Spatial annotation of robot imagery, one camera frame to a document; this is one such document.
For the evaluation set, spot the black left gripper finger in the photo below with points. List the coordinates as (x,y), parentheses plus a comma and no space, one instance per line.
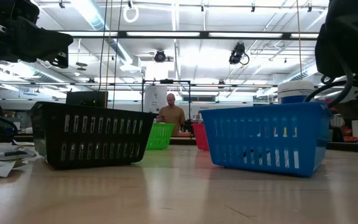
(42,40)

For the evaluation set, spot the black background robot arm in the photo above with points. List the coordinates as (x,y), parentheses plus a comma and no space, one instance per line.
(189,126)

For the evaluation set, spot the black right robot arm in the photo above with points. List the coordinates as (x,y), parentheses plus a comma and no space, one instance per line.
(346,37)

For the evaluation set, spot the white light strip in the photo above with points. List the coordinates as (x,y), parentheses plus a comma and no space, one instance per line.
(304,35)
(163,34)
(244,35)
(95,33)

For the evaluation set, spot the white container with blue band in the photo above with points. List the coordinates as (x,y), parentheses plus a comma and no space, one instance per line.
(295,91)

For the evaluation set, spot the black monitor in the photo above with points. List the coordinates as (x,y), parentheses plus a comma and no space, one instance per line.
(87,99)

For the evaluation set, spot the black plastic basket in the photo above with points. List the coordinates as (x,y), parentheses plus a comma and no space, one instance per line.
(89,133)

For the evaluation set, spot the blue plastic basket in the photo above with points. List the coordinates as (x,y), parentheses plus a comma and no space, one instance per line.
(266,140)

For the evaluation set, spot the black round ceiling fixture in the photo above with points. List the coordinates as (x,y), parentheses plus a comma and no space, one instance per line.
(159,56)

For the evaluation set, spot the white cylindrical tank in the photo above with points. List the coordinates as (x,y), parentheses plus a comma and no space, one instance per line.
(154,98)

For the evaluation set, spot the green plastic basket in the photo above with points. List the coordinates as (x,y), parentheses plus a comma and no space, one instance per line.
(159,135)

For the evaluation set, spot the red plastic basket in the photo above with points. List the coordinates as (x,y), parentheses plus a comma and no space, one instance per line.
(201,137)

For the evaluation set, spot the black aluminium rig frame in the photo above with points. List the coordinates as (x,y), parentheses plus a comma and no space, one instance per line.
(166,34)

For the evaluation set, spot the black background frame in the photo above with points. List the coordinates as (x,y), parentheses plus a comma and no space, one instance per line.
(166,81)

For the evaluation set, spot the black overhead camera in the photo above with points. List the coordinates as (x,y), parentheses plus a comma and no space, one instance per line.
(237,53)

